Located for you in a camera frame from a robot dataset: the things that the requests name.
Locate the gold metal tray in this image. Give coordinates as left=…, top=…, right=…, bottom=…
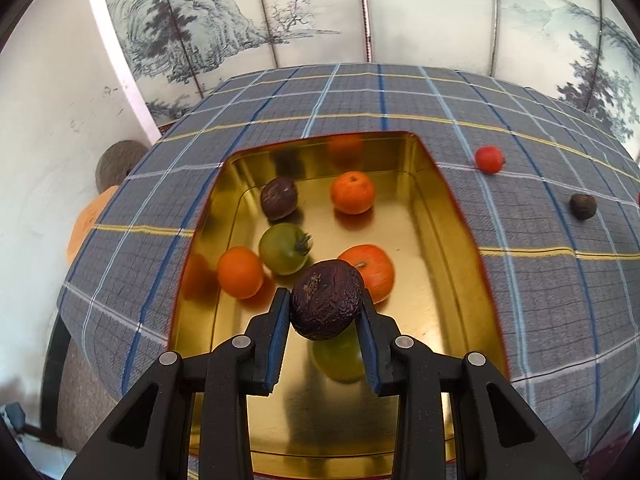
left=170, top=131, right=506, bottom=479

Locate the orange round cushion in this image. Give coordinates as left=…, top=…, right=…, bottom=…
left=66, top=185, right=119, bottom=263

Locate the large green tomato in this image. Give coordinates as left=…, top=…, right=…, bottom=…
left=309, top=323, right=366, bottom=384

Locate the orange tangerine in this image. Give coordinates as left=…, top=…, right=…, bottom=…
left=330, top=171, right=376, bottom=214
left=338, top=244, right=395, bottom=304
left=217, top=246, right=264, bottom=300

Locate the wrinkled dark passion fruit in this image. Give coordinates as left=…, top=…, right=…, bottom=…
left=290, top=259, right=364, bottom=340

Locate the dark purple passion fruit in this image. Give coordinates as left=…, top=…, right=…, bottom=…
left=260, top=177, right=298, bottom=221

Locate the landscape painted folding screen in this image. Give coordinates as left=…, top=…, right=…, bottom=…
left=90, top=0, right=639, bottom=155

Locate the grey plaid tablecloth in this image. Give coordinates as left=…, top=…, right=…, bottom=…
left=58, top=64, right=639, bottom=479

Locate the small green tomato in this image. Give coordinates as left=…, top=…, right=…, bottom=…
left=258, top=222, right=312, bottom=275

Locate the red tomato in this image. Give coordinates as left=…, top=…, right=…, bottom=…
left=474, top=145, right=506, bottom=174

